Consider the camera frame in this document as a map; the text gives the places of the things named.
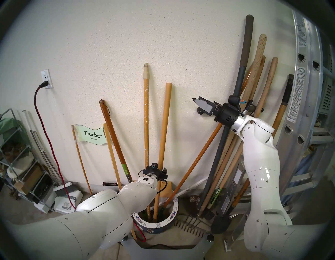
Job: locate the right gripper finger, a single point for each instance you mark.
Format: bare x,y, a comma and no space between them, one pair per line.
205,107
208,100

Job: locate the plain thick wooden dowel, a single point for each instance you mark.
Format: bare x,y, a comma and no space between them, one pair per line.
163,131

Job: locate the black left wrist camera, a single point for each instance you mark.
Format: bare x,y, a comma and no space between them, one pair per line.
154,166

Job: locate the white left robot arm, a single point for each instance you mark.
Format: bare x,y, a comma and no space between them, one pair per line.
91,222

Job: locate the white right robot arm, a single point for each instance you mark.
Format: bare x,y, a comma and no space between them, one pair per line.
261,170

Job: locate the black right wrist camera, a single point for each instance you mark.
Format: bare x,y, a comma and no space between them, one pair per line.
234,100

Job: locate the black shovel blade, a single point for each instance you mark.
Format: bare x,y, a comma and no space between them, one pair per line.
221,224

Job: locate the white dustpan with brush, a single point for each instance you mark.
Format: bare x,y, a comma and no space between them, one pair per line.
65,201

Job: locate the thin wooden stake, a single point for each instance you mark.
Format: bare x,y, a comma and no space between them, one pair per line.
82,162

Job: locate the blue cloth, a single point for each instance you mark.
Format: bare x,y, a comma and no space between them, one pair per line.
303,167

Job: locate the aluminium extension ladder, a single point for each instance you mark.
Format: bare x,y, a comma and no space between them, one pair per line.
308,78

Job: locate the metal rake head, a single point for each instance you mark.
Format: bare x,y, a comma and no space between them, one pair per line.
191,225

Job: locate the plywood board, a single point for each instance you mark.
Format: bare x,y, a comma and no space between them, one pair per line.
167,188

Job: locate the white wall outlet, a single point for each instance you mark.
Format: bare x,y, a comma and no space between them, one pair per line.
45,76

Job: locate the white flowered ceramic pot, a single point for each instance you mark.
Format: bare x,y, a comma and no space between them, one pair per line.
167,220

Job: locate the black star knob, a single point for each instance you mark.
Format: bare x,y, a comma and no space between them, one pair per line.
125,238
210,238

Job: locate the white pipes bundle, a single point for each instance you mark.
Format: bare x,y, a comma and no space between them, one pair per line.
39,141

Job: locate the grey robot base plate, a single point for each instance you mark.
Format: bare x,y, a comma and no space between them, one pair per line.
167,253

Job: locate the paint-speckled pole with threaded tip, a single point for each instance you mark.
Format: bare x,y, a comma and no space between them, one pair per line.
146,110

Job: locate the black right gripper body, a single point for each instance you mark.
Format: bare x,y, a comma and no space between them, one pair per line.
227,116

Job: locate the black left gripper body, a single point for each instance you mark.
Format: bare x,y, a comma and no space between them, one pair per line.
154,173

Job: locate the green Dunbar Drive sign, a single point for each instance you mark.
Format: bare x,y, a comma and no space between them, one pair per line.
91,135

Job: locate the grey vented appliance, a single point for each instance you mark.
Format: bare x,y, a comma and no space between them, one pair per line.
327,97

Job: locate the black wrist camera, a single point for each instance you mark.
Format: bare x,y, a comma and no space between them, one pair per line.
154,166
234,100

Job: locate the white plastic pipe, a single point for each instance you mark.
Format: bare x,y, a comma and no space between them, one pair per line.
196,183

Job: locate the green checked cloth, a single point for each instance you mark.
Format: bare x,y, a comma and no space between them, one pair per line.
10,128

